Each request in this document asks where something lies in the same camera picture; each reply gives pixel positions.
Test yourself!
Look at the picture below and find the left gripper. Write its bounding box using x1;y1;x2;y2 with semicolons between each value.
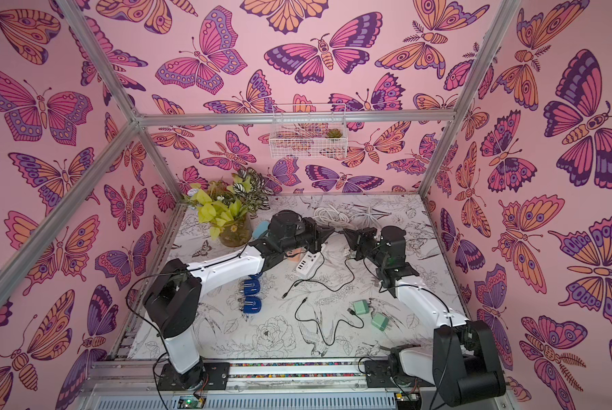
280;219;336;256

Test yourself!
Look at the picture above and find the orange power strip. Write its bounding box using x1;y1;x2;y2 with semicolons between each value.
285;249;305;262

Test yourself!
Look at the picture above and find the white power strip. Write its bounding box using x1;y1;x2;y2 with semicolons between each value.
293;252;324;279

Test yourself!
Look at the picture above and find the black usb cable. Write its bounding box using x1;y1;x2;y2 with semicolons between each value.
281;255;358;299
293;296;366;348

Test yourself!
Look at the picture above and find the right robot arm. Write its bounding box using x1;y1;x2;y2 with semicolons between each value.
343;225;506;408

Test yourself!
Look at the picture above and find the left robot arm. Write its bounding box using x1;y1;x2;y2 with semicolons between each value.
144;210;335;385

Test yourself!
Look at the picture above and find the green charger adapter left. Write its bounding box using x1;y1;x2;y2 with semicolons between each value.
352;300;370;316

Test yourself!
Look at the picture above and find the green charger adapter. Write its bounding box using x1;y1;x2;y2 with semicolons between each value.
371;313;390;332
352;300;370;316

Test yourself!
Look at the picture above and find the potted green plant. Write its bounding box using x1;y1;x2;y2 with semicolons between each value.
183;167;271;248

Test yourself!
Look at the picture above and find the green charger adapter right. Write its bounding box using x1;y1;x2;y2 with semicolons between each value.
371;313;390;332

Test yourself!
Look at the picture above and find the blue clip bottom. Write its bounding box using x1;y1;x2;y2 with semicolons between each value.
239;296;263;315

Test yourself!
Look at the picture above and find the small succulent in basket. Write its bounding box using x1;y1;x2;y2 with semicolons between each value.
327;128;343;139

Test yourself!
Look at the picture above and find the white coiled cable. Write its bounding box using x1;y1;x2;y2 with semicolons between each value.
313;204;389;232

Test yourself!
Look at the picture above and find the white wire basket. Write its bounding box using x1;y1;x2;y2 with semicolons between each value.
267;102;349;160

